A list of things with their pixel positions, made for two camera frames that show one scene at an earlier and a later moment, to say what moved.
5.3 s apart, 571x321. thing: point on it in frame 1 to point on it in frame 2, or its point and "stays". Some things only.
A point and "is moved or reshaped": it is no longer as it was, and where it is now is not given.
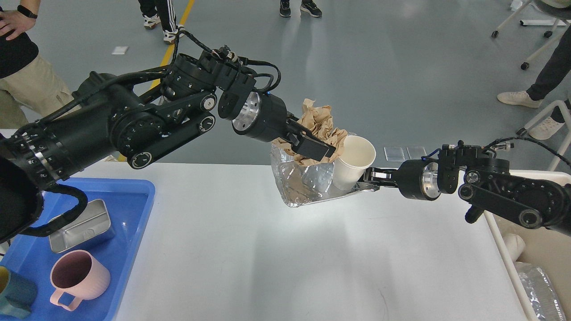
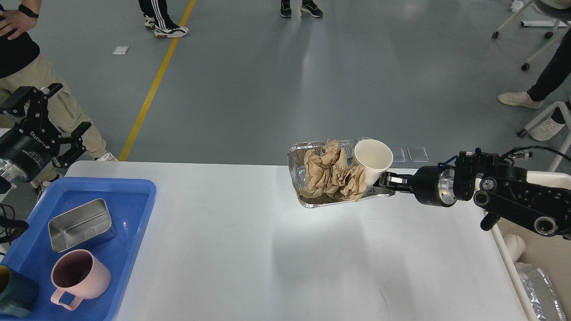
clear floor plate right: x=416 y=152 stays
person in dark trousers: x=552 y=75 stays
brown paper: x=318 y=119 to x=327 y=170
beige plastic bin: x=549 y=248 stays
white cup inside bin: x=515 y=245 stays
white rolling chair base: x=561 y=9 stays
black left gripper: x=263 y=117 to x=29 y=146
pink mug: x=79 y=273 stays
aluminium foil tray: x=296 y=185 to x=296 y=154
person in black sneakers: x=308 y=6 stays
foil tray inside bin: x=546 y=305 stays
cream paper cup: x=357 y=154 is moved or reshaped
